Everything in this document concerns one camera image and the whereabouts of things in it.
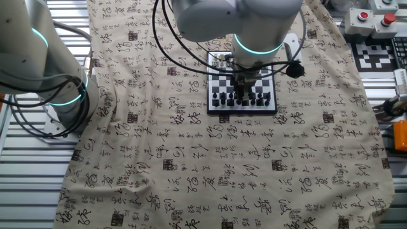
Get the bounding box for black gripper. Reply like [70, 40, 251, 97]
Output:
[234, 71, 256, 101]

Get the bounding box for black white magnetic chessboard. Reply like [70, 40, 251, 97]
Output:
[206, 50, 279, 116]

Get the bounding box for beige calligraphy print cloth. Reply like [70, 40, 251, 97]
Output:
[52, 0, 396, 229]

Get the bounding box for grey box flat red button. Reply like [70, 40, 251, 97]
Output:
[344, 6, 376, 36]

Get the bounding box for black white marker board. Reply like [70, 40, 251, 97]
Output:
[348, 39, 398, 80]

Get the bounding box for grey box dark button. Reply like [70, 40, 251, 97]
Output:
[368, 0, 400, 15]

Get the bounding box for red mushroom emergency stop box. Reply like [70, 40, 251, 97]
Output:
[371, 12, 399, 39]

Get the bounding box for black keyboard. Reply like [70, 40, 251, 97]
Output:
[391, 36, 407, 69]

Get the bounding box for orange box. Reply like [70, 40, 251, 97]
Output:
[392, 120, 407, 152]

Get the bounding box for wrist camera metal bracket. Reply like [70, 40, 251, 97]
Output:
[282, 33, 303, 64]

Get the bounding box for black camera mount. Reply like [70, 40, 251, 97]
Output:
[372, 97, 407, 123]

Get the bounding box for black arm base cables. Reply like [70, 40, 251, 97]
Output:
[0, 72, 93, 139]

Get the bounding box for silver depth camera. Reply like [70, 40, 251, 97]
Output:
[392, 68, 407, 103]

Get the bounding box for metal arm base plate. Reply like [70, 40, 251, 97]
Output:
[41, 106, 86, 144]

